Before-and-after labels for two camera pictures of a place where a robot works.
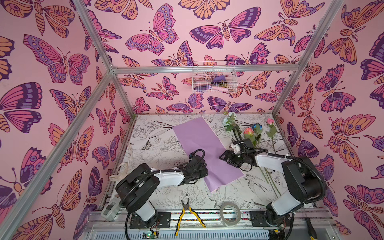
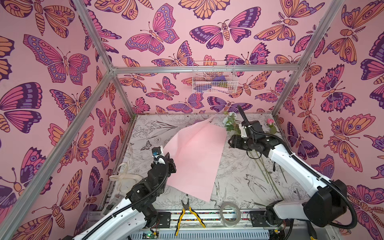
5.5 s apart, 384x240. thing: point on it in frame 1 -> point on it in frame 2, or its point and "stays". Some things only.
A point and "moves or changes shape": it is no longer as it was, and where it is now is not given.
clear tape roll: (224, 222) stays
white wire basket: (214, 77) stays
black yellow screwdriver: (311, 229) stays
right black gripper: (229, 157) -> (237, 142)
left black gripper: (204, 172) -> (167, 164)
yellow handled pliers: (185, 208) stays
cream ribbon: (122, 170) stays
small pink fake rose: (273, 130) stays
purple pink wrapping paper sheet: (198, 138) moves or changes shape
